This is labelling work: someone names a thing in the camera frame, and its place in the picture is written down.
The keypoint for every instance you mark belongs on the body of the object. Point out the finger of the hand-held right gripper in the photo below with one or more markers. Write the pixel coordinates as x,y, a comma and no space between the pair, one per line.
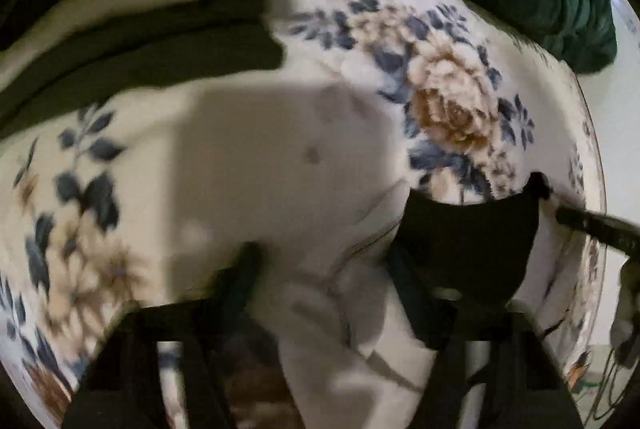
595,226

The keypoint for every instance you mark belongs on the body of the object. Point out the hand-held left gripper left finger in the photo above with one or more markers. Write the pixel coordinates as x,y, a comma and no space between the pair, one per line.
246,276

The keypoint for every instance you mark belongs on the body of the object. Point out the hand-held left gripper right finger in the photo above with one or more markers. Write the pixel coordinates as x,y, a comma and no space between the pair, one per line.
401,276

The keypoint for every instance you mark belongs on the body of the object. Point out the small black garment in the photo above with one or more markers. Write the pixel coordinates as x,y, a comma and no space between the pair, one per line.
470,239

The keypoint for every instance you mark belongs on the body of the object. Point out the white cloth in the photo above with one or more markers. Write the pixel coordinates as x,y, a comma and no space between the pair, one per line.
345,339

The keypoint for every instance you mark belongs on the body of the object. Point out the dark olive cloth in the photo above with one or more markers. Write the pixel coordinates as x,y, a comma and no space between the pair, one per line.
140,59

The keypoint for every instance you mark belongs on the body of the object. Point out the floral bed sheet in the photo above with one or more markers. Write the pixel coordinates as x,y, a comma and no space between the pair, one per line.
320,34

